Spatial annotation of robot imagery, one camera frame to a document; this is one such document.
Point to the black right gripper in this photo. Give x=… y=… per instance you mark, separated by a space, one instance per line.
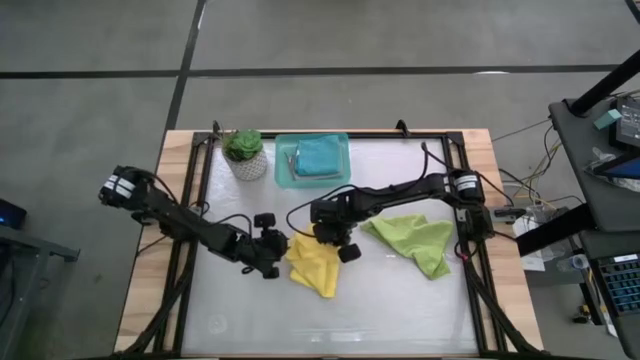
x=332 y=220

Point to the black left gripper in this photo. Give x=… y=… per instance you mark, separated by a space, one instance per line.
x=270 y=247

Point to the grey waffle-weave towel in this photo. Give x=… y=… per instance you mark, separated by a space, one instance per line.
x=315 y=178

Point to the yellow microfiber towel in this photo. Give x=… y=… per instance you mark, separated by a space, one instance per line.
x=315 y=270

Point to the teal microfiber towel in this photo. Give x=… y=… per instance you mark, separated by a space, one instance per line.
x=317 y=155

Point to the lime green microfiber towel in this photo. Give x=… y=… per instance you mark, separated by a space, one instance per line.
x=415 y=237

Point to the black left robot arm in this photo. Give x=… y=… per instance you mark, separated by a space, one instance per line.
x=185 y=225

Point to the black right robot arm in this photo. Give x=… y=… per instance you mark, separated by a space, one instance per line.
x=400 y=192

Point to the translucent teal plastic bin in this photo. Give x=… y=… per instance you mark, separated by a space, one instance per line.
x=280 y=165

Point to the white patterned plant pot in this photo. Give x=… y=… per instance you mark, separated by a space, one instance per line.
x=250 y=170

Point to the green artificial succulent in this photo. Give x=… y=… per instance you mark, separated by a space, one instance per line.
x=242 y=144

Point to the white paper sheet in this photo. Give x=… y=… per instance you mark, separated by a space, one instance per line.
x=532 y=261

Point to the grey metal bench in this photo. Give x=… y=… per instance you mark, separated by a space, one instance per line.
x=30 y=245

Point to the clear plastic bottle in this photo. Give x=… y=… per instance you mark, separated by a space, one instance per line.
x=575 y=262

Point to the black box with blue light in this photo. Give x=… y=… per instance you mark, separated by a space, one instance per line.
x=11 y=215

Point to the yellow black tool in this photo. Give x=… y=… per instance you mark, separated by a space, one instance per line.
x=581 y=314

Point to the dark grey side desk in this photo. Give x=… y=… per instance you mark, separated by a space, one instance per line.
x=600 y=200

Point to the small teal box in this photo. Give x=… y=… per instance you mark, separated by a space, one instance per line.
x=607 y=119

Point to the black laptop keyboard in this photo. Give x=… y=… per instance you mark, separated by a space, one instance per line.
x=620 y=285

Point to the dark tablet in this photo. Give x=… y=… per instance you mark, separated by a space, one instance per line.
x=625 y=167

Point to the black slanted pole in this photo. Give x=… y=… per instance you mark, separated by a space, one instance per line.
x=605 y=85

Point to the black electronic device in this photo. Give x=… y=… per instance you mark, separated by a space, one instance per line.
x=630 y=125

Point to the black frame clamp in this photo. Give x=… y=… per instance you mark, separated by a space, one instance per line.
x=401 y=128
x=216 y=127

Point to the black aluminium frame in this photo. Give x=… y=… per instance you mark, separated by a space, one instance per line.
x=425 y=135

